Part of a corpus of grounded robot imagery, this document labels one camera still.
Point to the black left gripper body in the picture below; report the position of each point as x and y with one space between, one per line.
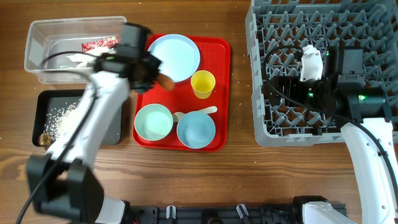
153 63

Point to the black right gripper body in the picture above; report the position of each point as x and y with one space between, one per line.
306 93

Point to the orange carrot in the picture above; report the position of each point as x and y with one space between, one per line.
165 82

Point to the red snack wrapper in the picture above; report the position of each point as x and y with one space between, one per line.
108 42

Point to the white tissue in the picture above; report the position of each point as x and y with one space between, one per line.
76 59

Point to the yellow plastic cup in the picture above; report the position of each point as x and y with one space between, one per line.
203 83

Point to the light blue bowl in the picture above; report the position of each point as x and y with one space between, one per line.
196 130

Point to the white rice grains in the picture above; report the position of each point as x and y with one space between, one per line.
54 120

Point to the brown walnut food scrap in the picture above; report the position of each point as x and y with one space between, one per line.
45 139

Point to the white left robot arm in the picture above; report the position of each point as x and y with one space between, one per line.
62 182

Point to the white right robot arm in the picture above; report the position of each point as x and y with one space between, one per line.
336 86

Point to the grey dishwasher rack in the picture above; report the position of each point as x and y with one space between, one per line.
272 26

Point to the clear plastic waste bin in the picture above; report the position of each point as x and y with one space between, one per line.
47 37

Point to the black waste tray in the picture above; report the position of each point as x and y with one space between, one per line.
57 99

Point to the large light blue plate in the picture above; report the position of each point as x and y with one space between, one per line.
179 54

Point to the mint green bowl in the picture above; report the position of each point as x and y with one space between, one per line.
153 122

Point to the white plastic spoon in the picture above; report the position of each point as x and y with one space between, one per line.
177 116

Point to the red plastic tray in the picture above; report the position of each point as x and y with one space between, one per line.
216 58

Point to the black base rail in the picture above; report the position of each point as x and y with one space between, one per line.
278 213

